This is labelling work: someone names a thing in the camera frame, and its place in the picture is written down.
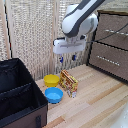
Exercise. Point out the black fabric storage box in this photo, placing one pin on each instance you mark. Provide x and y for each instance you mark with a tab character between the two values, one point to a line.
18	95

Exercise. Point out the brown drawer cabinet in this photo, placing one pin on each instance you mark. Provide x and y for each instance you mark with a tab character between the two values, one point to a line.
111	50

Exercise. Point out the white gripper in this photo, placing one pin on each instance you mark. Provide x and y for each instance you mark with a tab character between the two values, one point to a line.
68	46

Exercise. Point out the beige bamboo screen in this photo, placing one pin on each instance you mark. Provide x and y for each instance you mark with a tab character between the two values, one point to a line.
31	33

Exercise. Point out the blue bowl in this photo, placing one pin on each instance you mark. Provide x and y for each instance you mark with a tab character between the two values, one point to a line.
54	95

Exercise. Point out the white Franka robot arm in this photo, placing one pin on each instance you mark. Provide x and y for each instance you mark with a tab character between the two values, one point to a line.
78	18

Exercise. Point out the yellow bowl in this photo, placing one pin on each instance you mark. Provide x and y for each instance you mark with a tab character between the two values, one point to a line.
51	80

